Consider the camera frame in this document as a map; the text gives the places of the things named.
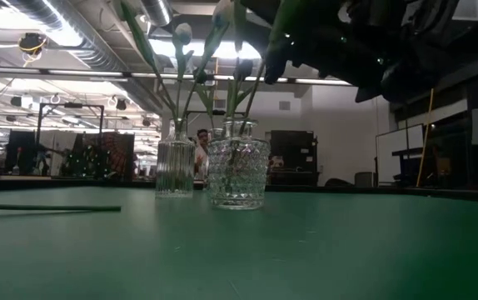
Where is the person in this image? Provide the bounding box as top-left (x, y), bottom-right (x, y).
top-left (195, 127), bottom-right (211, 180)

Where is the dark patterned hanging cloth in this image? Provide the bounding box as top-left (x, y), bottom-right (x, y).
top-left (66, 132), bottom-right (137, 181)

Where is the black ceiling device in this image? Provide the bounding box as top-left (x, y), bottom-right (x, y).
top-left (17, 32), bottom-right (49, 56)

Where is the slim clear glass vase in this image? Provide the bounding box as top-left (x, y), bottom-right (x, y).
top-left (208, 127), bottom-right (227, 143)

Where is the diamond-cut glass vase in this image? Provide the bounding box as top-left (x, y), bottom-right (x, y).
top-left (207, 117), bottom-right (271, 211)

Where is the long silver ventilation duct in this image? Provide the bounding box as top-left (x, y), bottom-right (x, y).
top-left (7, 0), bottom-right (165, 113)

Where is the whiteboard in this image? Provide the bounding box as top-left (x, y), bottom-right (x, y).
top-left (375, 123), bottom-right (426, 184)

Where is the ribbed glass vase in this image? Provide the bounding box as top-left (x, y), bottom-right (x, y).
top-left (155, 118), bottom-right (197, 199)

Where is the white artificial tulip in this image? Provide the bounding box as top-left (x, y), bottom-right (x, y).
top-left (182, 0), bottom-right (234, 124)
top-left (117, 0), bottom-right (178, 124)
top-left (172, 22), bottom-right (197, 124)

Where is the black cabinet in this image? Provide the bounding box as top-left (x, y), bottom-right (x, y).
top-left (268, 129), bottom-right (319, 187)

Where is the black aluminium rig frame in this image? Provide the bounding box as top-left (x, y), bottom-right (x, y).
top-left (0, 177), bottom-right (478, 205)

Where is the white hanging cloth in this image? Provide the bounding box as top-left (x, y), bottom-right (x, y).
top-left (38, 131), bottom-right (77, 172)

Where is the green table mat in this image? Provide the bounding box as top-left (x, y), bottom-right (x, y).
top-left (0, 185), bottom-right (478, 300)

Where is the grey bin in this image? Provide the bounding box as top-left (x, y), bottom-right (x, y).
top-left (354, 171), bottom-right (376, 188)

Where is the ceiling light panel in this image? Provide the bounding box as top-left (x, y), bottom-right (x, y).
top-left (149, 37), bottom-right (263, 59)

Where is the yellow hanging cable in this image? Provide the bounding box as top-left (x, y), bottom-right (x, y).
top-left (415, 87), bottom-right (436, 188)

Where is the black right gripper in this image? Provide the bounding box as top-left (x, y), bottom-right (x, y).
top-left (262, 0), bottom-right (415, 87)

